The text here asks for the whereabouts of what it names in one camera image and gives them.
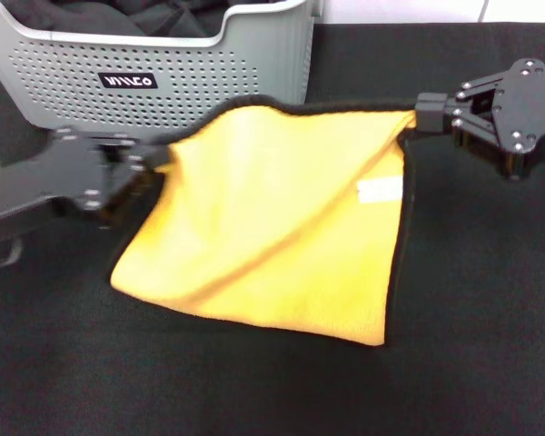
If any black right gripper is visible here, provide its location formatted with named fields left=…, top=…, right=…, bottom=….
left=413, top=57, right=545, bottom=182

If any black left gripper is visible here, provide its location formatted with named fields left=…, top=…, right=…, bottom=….
left=0, top=127, right=173, bottom=244

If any yellow and grey towel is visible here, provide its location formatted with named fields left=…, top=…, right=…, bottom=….
left=106, top=94, right=422, bottom=350

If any grey perforated plastic storage box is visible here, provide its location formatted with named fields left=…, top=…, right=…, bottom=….
left=0, top=0, right=323, bottom=141

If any black tablecloth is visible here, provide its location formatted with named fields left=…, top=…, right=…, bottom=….
left=0, top=22, right=545, bottom=436

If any black cloth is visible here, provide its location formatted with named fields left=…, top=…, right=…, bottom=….
left=2, top=0, right=238, bottom=40

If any left arm cable with plug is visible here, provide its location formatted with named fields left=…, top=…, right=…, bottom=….
left=0, top=238, right=25, bottom=270

